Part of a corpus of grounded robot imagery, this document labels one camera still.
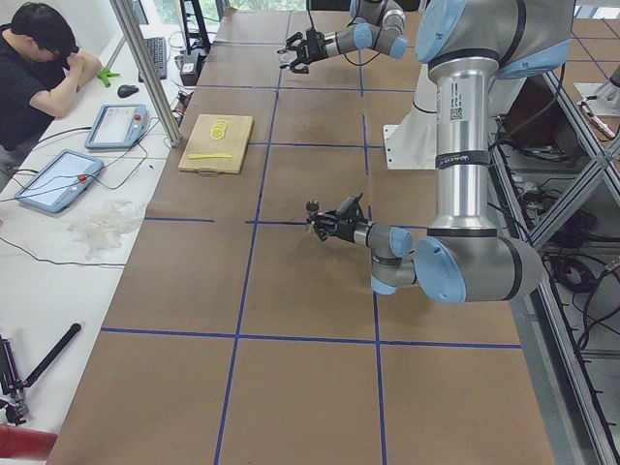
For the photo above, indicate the steel double jigger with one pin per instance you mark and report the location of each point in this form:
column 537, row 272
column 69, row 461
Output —
column 312, row 209

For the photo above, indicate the teach pendant tablet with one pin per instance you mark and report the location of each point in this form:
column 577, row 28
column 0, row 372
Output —
column 60, row 182
column 117, row 127

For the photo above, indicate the black box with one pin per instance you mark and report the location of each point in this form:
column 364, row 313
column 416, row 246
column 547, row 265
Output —
column 191, row 67

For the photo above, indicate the wooden cutting board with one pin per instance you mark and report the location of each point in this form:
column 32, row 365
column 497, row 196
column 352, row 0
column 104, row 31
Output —
column 235, row 142

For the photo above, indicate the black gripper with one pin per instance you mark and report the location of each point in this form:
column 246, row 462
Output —
column 315, row 50
column 345, row 231

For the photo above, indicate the black computer mouse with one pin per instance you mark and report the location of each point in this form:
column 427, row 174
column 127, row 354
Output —
column 126, row 90

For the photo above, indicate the yellow plastic knife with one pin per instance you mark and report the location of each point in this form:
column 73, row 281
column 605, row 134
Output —
column 213, row 155

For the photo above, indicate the aluminium frame post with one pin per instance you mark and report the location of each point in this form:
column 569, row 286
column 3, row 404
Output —
column 123, row 12

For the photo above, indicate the right teach pendant tablet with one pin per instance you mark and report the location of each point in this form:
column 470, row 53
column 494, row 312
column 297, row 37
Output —
column 117, row 127

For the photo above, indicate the left teach pendant tablet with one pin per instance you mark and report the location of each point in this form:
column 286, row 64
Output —
column 60, row 182

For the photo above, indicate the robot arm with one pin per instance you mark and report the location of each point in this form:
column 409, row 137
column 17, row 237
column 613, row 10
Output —
column 375, row 25
column 465, row 45

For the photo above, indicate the seated person in black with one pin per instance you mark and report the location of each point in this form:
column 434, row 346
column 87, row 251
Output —
column 42, row 70

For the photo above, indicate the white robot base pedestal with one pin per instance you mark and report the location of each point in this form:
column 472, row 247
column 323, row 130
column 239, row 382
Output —
column 411, row 145

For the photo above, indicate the crumpled white tissue pile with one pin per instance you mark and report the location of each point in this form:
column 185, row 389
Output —
column 99, row 230

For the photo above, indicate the green plastic clamp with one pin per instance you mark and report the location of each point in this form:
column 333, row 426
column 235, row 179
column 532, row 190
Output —
column 106, row 75

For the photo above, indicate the black keyboard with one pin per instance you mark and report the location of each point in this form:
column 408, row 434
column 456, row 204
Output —
column 157, row 50

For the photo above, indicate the brown paper table cover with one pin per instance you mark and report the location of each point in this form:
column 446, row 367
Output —
column 235, row 336

